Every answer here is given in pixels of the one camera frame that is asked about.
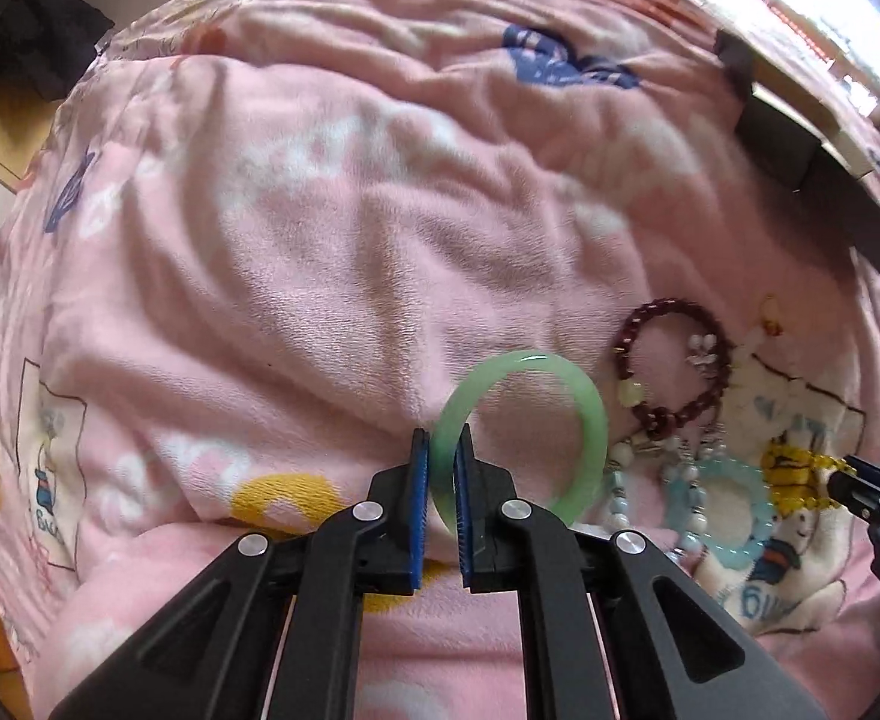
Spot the green jade bangle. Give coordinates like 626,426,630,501
428,349,609,536

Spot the black cardboard jewelry box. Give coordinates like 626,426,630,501
713,29,880,275

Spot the pink printed fleece blanket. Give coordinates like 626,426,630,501
0,0,880,718

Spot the yellow bead bracelet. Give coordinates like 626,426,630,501
760,442,857,517

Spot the light blue bead bracelet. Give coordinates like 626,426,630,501
662,455,779,569

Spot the white bead charm bracelet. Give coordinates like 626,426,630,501
605,429,700,564

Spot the dark red bead bracelet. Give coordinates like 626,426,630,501
612,297,734,442

